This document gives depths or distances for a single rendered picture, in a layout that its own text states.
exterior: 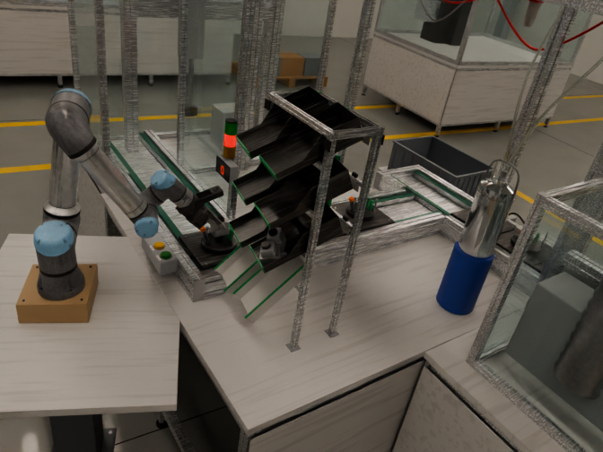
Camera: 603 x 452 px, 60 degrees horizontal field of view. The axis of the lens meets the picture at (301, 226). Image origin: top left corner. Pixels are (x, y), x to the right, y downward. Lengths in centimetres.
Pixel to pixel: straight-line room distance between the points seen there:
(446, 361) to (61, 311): 134
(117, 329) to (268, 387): 56
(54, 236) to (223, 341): 65
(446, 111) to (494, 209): 482
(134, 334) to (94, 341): 12
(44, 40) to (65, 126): 515
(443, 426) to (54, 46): 585
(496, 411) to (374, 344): 45
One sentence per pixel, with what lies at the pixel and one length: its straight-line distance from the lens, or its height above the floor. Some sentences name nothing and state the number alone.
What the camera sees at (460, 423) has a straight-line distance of 201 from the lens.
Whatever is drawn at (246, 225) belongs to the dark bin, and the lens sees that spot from 179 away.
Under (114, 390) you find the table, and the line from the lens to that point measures 172.
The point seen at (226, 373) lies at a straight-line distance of 175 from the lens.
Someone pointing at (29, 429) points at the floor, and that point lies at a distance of 280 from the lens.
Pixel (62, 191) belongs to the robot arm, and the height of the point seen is 127.
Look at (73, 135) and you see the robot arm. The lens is 163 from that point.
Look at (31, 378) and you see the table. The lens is 180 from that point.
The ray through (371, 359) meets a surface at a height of 86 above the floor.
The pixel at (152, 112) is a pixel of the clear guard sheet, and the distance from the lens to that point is 326.
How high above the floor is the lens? 215
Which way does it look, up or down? 31 degrees down
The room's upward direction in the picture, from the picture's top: 10 degrees clockwise
